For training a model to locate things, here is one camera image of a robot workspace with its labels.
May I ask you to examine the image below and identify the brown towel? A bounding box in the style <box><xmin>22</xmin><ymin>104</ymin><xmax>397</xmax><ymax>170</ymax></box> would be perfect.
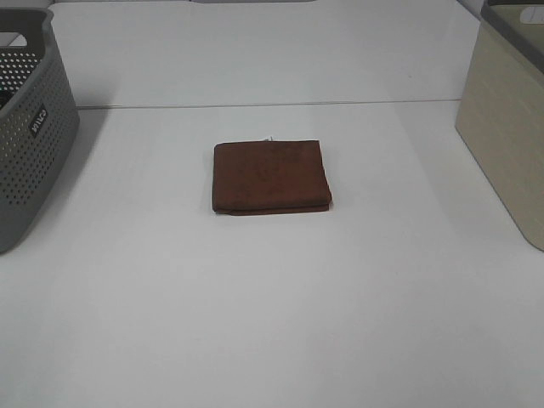
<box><xmin>212</xmin><ymin>140</ymin><xmax>332</xmax><ymax>216</ymax></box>

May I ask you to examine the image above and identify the beige plastic storage bin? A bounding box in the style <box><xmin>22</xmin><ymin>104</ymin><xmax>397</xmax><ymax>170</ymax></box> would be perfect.
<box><xmin>455</xmin><ymin>1</ymin><xmax>543</xmax><ymax>249</ymax></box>

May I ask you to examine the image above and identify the grey perforated plastic basket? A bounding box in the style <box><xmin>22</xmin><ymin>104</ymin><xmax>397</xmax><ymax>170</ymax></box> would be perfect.
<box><xmin>1</xmin><ymin>8</ymin><xmax>80</xmax><ymax>252</ymax></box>

